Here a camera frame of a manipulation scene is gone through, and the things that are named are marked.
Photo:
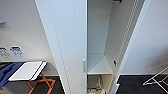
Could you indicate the small black low hook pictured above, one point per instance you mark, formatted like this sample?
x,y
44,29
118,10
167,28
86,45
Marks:
x,y
115,62

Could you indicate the white flat board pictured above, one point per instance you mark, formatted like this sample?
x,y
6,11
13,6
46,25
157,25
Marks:
x,y
28,70

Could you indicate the orange object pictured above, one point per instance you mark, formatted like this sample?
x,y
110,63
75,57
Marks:
x,y
41,85

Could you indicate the black table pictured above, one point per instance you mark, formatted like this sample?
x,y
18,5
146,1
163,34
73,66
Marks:
x,y
50,68

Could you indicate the white wardrobe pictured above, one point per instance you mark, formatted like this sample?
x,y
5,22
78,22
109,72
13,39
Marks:
x,y
96,43

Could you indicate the white metal frame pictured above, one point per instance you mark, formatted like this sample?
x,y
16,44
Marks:
x,y
156,78

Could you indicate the wall socket with grey label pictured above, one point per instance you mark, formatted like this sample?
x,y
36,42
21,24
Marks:
x,y
3,52

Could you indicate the white wardrobe door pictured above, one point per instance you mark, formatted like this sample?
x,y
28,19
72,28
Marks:
x,y
131,43
63,43

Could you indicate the white wall box green sign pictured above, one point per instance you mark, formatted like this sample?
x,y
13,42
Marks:
x,y
2,19

